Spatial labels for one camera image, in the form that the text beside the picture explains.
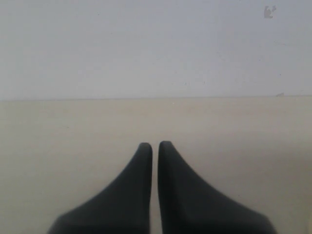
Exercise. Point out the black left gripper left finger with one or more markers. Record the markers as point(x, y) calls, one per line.
point(123, 207)

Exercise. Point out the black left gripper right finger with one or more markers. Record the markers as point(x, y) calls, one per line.
point(189, 205)

